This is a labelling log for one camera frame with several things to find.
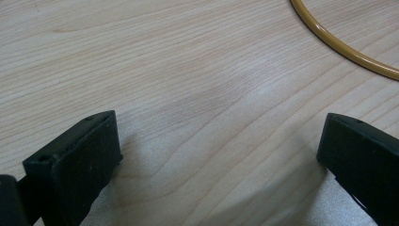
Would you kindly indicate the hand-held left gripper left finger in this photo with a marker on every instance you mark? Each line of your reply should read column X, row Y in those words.
column 78, row 163

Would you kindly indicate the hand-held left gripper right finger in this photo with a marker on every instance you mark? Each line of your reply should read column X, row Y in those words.
column 363, row 160

